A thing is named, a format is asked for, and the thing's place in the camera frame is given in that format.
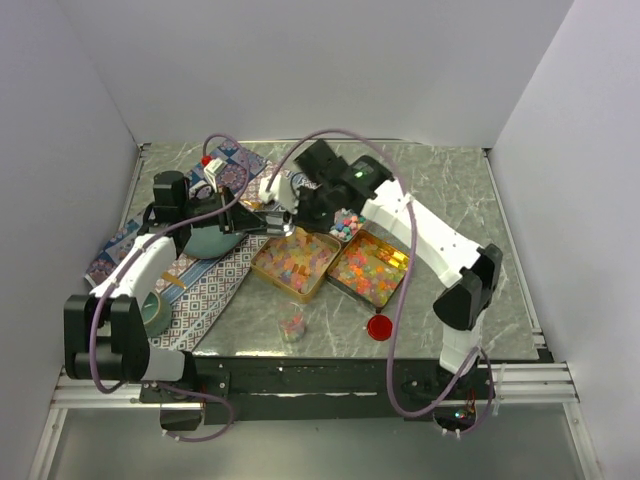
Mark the gold knife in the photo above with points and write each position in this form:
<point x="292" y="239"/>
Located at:
<point x="168" y="277"/>

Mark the gold fork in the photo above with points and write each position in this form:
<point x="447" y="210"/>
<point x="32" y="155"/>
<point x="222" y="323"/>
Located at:
<point x="255" y="204"/>

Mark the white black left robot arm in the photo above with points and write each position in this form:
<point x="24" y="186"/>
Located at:
<point x="104" y="333"/>

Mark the metal scoop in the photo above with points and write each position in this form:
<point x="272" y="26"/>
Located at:
<point x="275" y="223"/>

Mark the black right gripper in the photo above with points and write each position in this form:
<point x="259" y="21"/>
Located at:
<point x="303" y="220"/>

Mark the gold tin of popsicle candies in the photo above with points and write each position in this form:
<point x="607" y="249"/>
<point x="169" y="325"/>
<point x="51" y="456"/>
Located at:
<point x="297" y="264"/>

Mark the teal ceramic plate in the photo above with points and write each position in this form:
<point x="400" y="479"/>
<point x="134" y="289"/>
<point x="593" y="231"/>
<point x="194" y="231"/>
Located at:
<point x="210" y="243"/>

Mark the clear glass jar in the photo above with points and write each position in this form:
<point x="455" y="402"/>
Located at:
<point x="291" y="322"/>

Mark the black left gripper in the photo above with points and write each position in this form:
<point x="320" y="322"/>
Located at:
<point x="235" y="218"/>

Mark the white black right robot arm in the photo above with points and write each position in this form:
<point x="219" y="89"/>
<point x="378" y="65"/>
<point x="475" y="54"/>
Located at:
<point x="468" y="271"/>

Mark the aluminium rail frame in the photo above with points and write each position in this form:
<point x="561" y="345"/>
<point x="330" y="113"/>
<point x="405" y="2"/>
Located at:
<point x="457" y="186"/>

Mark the red jar lid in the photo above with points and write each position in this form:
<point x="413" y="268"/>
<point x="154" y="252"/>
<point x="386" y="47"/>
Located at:
<point x="379" y="327"/>

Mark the pink tin of star candies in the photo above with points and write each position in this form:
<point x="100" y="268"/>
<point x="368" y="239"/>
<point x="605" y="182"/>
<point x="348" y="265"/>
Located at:
<point x="346" y="225"/>

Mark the patterned paper placemat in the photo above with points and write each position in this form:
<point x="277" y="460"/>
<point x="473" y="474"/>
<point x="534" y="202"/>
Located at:
<point x="212" y="266"/>

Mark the dark tin of gummy candies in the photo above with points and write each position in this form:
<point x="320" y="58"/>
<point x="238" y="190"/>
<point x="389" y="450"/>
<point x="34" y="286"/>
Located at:
<point x="369" y="270"/>

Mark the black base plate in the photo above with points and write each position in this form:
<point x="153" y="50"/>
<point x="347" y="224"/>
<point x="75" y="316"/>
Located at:
<point x="280" y="388"/>

